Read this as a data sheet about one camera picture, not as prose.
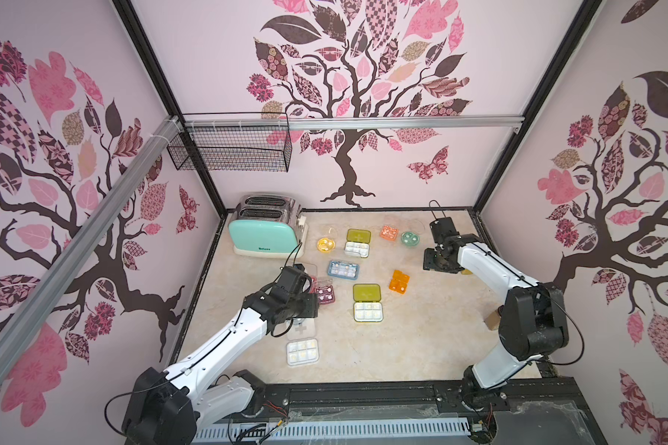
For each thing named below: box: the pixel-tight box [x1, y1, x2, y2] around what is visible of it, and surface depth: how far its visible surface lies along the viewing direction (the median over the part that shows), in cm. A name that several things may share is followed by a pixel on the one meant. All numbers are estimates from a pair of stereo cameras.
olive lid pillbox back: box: [343, 228, 372, 259], surface depth 112 cm
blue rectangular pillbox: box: [326, 259, 360, 280], surface depth 102 cm
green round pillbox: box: [400, 231, 420, 248], surface depth 112 cm
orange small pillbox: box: [388, 269, 411, 295], surface depth 98 cm
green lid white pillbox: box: [352, 283, 385, 323], surface depth 94 cm
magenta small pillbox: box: [316, 284, 336, 306], surface depth 97 cm
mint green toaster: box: [228, 193, 309, 260], surface depth 100 cm
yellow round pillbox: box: [316, 237, 336, 254], surface depth 109 cm
